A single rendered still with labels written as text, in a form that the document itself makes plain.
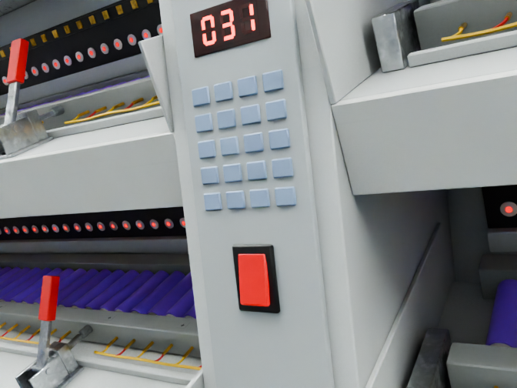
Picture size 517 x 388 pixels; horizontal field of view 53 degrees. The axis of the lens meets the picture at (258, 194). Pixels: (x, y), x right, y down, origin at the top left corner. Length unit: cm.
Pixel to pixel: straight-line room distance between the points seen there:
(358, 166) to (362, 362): 9
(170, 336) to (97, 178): 14
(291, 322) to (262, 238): 4
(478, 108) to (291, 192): 9
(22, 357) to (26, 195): 18
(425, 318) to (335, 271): 12
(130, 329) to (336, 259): 24
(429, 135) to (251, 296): 11
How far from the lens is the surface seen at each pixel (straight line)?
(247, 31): 26
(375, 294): 27
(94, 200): 36
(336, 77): 24
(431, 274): 36
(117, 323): 45
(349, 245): 24
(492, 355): 31
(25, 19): 76
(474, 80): 22
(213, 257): 27
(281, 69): 24
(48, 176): 38
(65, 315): 51
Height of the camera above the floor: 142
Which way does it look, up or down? 3 degrees down
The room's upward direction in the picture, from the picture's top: 6 degrees counter-clockwise
